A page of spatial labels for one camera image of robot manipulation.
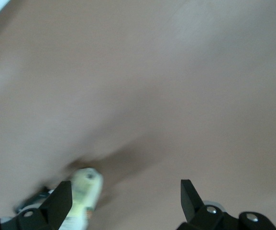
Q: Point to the clear tennis ball can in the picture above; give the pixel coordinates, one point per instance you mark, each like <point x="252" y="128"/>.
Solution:
<point x="87" y="191"/>

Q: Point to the brown table cover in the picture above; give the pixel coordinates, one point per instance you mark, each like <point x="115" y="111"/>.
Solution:
<point x="152" y="83"/>

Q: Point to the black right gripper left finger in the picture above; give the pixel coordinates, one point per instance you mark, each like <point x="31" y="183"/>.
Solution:
<point x="51" y="210"/>

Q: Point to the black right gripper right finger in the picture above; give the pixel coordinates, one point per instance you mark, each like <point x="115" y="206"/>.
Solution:
<point x="195" y="213"/>

